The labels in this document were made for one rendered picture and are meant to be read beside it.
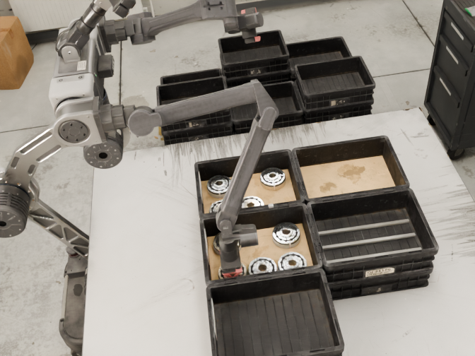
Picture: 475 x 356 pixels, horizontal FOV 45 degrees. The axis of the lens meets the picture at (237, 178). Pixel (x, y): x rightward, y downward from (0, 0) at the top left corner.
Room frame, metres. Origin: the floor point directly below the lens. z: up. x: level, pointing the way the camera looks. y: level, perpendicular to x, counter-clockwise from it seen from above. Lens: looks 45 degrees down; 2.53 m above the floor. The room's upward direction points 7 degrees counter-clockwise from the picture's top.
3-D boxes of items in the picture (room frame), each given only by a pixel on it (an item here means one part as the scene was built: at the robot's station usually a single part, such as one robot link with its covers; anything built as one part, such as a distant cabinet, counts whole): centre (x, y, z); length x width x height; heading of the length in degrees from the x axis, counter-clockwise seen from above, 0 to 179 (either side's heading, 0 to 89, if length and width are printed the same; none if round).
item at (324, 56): (3.03, -0.58, 0.31); 0.40 x 0.30 x 0.34; 93
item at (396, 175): (1.57, -0.44, 0.87); 0.40 x 0.30 x 0.11; 92
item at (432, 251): (1.27, -0.45, 0.92); 0.40 x 0.30 x 0.02; 92
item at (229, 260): (1.18, 0.06, 0.98); 0.10 x 0.07 x 0.07; 2
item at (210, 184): (1.63, 0.08, 0.86); 0.10 x 0.10 x 0.01
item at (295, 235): (1.34, -0.16, 0.86); 0.10 x 0.10 x 0.01
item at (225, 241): (1.18, 0.05, 1.04); 0.07 x 0.06 x 0.07; 93
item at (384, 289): (1.27, -0.45, 0.76); 0.40 x 0.30 x 0.12; 92
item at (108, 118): (1.38, 0.36, 1.45); 0.09 x 0.08 x 0.12; 3
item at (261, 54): (3.01, -0.18, 0.37); 0.40 x 0.30 x 0.45; 93
